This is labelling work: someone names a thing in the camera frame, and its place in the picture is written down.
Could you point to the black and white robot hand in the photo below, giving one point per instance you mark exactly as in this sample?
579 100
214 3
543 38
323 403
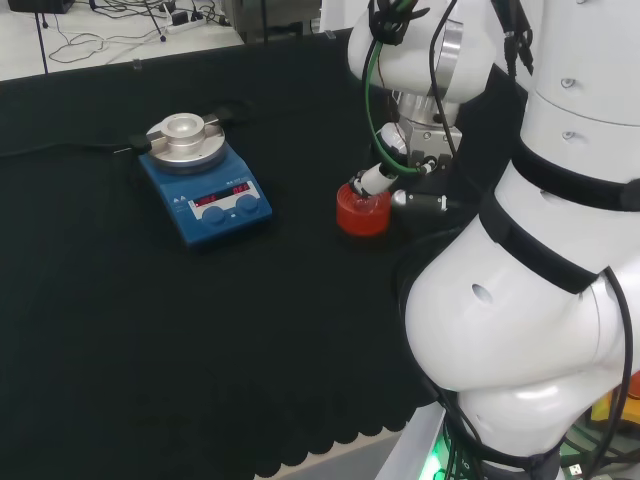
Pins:
430 145

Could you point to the clear glass round-bottom flask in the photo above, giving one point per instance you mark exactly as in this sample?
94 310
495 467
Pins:
365 202

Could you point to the red ribbed flask stand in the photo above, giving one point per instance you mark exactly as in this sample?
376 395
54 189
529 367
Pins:
360 222

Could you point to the clear cloth clip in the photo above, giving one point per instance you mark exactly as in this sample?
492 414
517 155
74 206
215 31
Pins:
329 35
136 64

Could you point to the grey metal cabinet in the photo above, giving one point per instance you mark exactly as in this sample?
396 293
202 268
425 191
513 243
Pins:
270 20

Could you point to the blue-base heater with steel block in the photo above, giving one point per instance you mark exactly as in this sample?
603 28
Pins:
220 210

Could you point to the white power strip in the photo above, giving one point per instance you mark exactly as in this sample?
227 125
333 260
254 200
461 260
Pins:
185 24

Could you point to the black bench cloth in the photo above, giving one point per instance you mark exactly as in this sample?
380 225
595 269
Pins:
175 325

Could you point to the yellow stop button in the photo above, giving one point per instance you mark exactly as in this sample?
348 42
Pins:
615 400

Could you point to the thin black tripod pole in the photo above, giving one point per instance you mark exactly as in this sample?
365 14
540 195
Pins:
42 40

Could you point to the black computer case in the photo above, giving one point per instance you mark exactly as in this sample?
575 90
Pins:
40 5

